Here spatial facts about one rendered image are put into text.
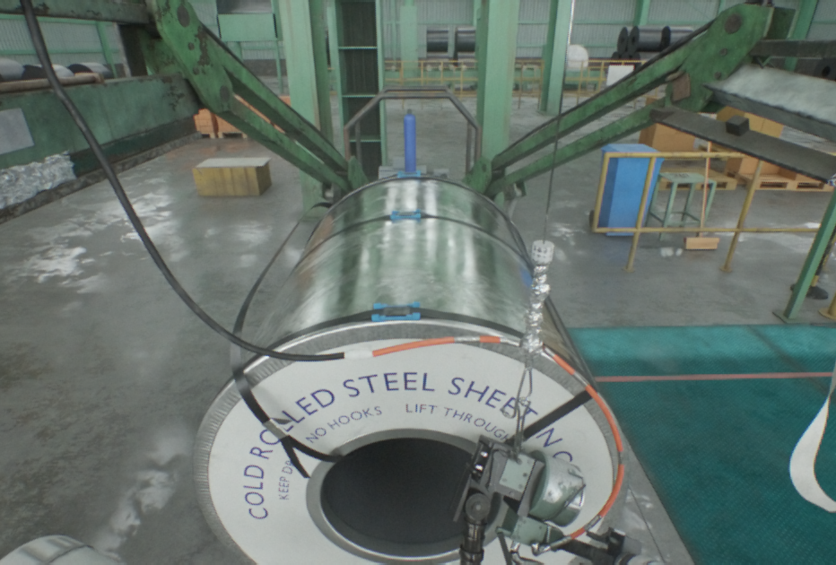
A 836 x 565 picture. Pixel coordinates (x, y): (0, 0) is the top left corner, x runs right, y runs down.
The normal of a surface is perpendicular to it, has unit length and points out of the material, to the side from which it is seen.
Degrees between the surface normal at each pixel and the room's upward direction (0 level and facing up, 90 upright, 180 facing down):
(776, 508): 0
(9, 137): 90
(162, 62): 90
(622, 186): 93
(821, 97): 50
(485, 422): 90
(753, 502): 0
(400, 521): 9
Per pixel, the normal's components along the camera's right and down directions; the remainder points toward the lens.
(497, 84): 0.00, 0.46
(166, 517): 0.00, -0.89
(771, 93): -0.76, -0.49
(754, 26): -0.93, 0.18
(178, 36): 0.98, 0.07
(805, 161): -0.50, -0.63
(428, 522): -0.22, -0.87
